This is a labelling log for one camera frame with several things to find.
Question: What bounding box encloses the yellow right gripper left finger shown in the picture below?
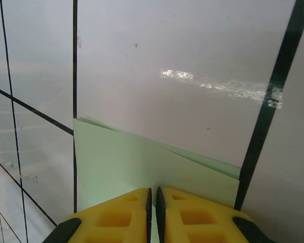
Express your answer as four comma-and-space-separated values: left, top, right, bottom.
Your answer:
42, 187, 153, 243

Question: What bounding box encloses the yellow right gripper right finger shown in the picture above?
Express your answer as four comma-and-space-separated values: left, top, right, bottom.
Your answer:
156, 186, 277, 243

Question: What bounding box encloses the light green paper sheet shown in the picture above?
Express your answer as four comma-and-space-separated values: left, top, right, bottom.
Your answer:
72, 116, 242, 243

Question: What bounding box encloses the white grid mat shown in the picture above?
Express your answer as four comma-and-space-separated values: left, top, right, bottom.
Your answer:
0, 0, 304, 243

